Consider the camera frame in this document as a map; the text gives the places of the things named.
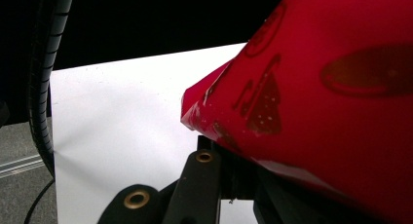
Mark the red snack packet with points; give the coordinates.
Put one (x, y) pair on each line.
(311, 104)

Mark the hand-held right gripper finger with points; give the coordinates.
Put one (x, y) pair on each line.
(233, 172)

